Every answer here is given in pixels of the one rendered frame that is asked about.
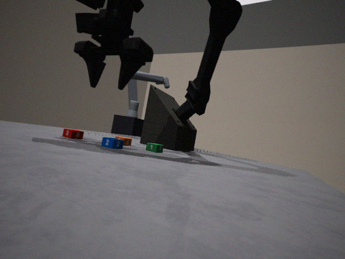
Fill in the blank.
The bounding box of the green block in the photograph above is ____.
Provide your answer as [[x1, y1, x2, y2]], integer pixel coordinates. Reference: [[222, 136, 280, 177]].
[[146, 143, 163, 153]]

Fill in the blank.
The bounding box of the orange block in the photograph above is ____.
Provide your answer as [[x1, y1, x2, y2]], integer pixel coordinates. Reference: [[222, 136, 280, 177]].
[[115, 137, 132, 146]]

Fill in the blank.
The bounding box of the red block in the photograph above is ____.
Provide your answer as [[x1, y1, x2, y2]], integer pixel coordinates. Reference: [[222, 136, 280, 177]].
[[63, 129, 84, 139]]

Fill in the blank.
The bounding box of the blue block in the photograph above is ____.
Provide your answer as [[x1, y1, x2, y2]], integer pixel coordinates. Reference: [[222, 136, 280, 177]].
[[101, 137, 124, 149]]

